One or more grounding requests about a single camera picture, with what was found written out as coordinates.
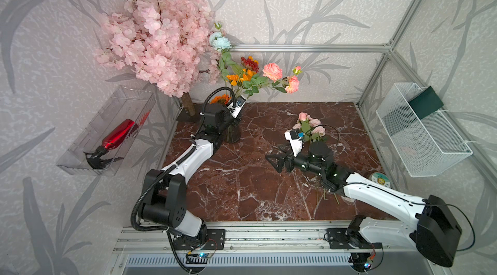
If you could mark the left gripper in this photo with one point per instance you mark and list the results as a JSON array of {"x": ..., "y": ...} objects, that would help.
[{"x": 236, "y": 121}]

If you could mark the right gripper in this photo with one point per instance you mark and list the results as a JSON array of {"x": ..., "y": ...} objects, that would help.
[{"x": 288, "y": 158}]

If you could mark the pink carnation stem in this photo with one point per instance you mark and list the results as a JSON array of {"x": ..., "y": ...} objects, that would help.
[
  {"x": 322, "y": 195},
  {"x": 318, "y": 133}
]

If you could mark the pink rose stem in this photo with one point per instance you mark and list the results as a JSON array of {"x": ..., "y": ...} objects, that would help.
[{"x": 303, "y": 124}]

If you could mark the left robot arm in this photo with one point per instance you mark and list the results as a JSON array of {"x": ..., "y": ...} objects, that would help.
[{"x": 162, "y": 204}]

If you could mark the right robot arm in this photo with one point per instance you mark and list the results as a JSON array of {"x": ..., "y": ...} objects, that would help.
[{"x": 426, "y": 225}]

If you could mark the dark glass vase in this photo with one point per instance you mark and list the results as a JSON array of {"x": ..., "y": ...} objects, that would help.
[{"x": 232, "y": 134}]

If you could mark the mixed flower bouquet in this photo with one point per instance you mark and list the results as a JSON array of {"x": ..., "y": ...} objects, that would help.
[{"x": 247, "y": 78}]

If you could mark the pink cherry blossom tree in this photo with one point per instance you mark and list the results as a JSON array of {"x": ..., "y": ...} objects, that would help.
[{"x": 164, "y": 42}]

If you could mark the round tape roll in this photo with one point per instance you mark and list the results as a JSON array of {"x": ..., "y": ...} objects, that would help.
[{"x": 381, "y": 179}]

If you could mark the red spray bottle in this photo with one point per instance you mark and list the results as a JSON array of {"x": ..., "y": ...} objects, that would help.
[{"x": 96, "y": 160}]

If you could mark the dark green card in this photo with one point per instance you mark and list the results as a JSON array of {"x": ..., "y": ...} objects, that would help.
[{"x": 426, "y": 103}]

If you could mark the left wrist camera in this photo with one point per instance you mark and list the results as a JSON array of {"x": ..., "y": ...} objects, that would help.
[{"x": 236, "y": 107}]

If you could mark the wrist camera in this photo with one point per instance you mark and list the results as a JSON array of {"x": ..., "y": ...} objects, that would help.
[
  {"x": 236, "y": 107},
  {"x": 296, "y": 139}
]

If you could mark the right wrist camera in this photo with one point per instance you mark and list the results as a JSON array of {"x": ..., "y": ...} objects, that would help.
[{"x": 296, "y": 139}]

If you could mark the aluminium mounting rail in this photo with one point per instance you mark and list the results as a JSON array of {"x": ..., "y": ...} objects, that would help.
[{"x": 254, "y": 237}]

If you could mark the clear plastic wall bin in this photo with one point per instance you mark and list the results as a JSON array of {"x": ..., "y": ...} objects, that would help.
[{"x": 123, "y": 104}]

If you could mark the white wire mesh basket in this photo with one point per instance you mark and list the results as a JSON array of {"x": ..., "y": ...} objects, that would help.
[{"x": 427, "y": 147}]

